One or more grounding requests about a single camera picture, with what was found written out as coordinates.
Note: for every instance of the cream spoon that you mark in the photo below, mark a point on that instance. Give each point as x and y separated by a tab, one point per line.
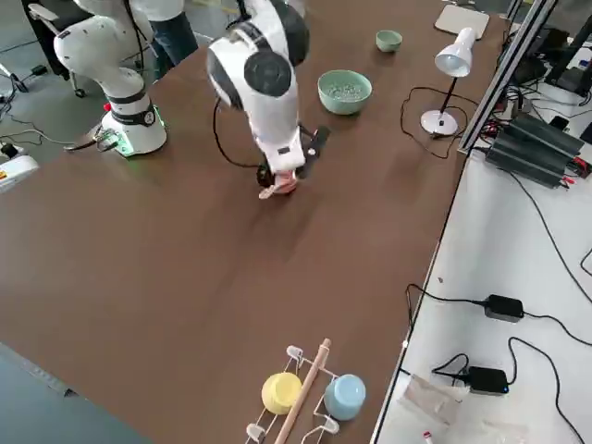
267	193

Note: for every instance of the small green bowl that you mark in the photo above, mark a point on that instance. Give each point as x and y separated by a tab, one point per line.
387	45

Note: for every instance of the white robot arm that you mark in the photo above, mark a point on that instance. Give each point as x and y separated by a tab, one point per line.
273	125

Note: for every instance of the pink bowl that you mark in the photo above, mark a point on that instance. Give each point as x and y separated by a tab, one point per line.
287	185

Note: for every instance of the large green bowl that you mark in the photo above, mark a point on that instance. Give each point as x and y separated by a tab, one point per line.
342	107

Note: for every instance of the clear beads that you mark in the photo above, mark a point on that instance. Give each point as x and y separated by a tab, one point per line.
344	92

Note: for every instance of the person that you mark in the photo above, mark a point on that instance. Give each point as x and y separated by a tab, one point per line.
178	41

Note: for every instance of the white desk lamp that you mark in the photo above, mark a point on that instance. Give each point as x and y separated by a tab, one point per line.
455	55

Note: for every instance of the white board grey rim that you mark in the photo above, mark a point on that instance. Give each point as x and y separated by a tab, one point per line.
462	20

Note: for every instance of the black power supply box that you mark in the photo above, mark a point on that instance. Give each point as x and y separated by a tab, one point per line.
546	134
522	159

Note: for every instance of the wooden rod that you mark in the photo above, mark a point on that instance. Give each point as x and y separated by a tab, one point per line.
305	384

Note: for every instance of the yellow cup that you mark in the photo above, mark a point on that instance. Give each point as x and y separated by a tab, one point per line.
279	393

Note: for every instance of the blue cup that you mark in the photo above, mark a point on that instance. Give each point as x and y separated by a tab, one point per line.
344	398

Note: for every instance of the black power adapter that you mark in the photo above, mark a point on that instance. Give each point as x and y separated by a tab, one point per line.
488	380
504	308

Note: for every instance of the black office chair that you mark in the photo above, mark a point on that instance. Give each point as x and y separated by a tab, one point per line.
51	51

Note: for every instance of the black phone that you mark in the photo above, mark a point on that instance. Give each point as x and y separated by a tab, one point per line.
559	123

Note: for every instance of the white control box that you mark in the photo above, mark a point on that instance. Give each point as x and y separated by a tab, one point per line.
16	171

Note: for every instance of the white power strip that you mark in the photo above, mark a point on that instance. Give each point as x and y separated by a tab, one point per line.
9	149

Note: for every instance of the black monitor stand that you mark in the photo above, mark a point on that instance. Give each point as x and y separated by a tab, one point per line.
571	81

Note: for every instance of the clear plastic bag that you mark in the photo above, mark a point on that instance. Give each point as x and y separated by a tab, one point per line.
430	398

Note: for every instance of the aluminium frame post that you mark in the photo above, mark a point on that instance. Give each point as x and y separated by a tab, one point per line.
492	92

